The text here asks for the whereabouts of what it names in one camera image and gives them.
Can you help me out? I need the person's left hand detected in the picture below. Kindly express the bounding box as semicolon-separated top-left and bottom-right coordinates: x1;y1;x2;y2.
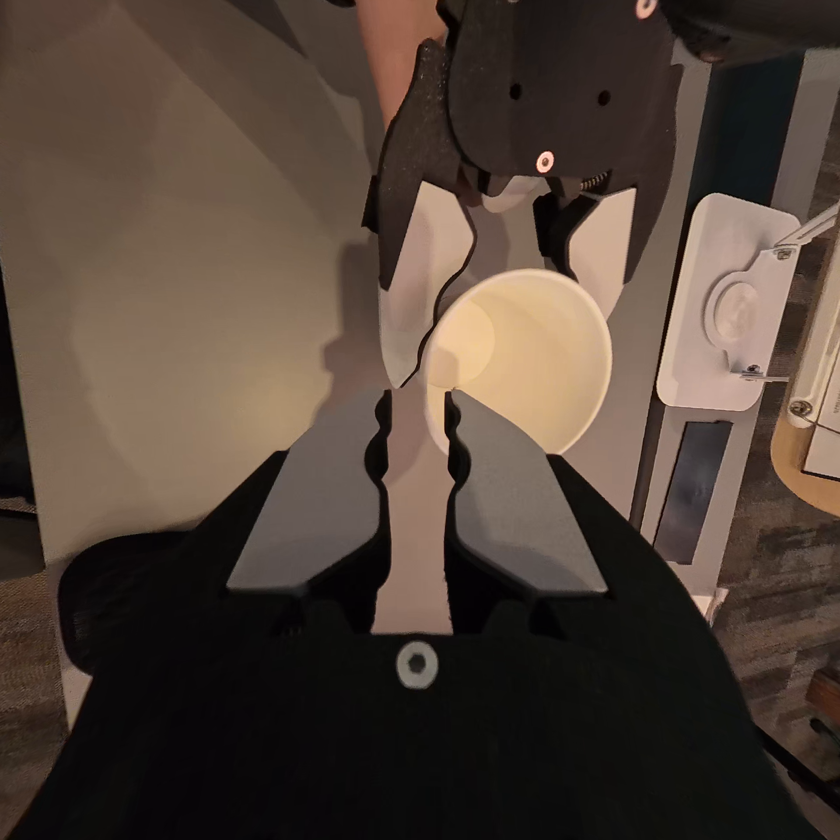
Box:
456;162;493;207

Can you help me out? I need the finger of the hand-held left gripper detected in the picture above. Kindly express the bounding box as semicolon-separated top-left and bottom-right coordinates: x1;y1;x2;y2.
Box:
377;178;479;389
533;185;641;322

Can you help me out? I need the black quilted mouse pad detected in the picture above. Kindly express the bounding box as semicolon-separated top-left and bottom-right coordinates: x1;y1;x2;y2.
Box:
58;532;227;677

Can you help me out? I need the white paper cup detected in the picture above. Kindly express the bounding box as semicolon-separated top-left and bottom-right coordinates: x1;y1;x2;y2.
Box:
423;268;614;460

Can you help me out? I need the black flat plate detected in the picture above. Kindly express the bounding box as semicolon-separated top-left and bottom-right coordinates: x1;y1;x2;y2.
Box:
653;420;734;567

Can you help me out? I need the instruction sheet on stand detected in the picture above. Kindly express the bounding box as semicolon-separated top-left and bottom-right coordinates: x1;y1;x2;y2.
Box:
727;202;840;429

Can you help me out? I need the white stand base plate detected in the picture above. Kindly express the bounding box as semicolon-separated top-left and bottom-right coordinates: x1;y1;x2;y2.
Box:
656;192;803;412

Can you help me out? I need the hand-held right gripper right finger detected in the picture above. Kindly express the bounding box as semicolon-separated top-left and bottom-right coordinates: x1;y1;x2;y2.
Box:
445;389;609;598

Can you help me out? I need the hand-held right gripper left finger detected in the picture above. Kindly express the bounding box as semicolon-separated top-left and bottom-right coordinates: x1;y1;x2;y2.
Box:
225;389;395;597

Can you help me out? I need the person's left forearm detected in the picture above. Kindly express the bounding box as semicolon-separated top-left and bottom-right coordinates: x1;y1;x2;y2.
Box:
356;0;454;181

